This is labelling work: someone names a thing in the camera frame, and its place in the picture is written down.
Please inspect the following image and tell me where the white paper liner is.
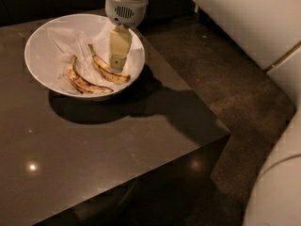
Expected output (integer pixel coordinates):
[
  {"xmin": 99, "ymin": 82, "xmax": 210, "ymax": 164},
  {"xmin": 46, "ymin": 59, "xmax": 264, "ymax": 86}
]
[{"xmin": 47, "ymin": 23, "xmax": 145, "ymax": 96}]

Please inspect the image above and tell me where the spotted banana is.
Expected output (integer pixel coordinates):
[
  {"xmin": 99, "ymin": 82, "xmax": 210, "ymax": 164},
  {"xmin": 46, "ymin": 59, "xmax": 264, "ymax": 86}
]
[
  {"xmin": 67, "ymin": 56, "xmax": 113, "ymax": 94},
  {"xmin": 88, "ymin": 44, "xmax": 131, "ymax": 85}
]

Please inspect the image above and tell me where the dark cabinet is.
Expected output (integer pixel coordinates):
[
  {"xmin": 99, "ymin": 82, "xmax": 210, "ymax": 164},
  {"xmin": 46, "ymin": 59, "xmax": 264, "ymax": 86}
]
[{"xmin": 0, "ymin": 0, "xmax": 195, "ymax": 26}]

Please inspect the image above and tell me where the white gripper with vent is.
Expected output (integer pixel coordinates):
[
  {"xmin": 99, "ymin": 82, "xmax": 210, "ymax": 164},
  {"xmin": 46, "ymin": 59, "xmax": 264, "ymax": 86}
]
[{"xmin": 105, "ymin": 0, "xmax": 149, "ymax": 73}]

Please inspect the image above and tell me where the white bowl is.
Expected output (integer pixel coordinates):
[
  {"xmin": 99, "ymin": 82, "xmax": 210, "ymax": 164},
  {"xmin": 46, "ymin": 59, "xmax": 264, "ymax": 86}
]
[{"xmin": 24, "ymin": 13, "xmax": 147, "ymax": 102}]

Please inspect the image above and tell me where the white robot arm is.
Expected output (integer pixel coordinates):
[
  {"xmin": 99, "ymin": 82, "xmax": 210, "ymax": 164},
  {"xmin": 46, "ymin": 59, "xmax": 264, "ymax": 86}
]
[{"xmin": 192, "ymin": 0, "xmax": 301, "ymax": 226}]

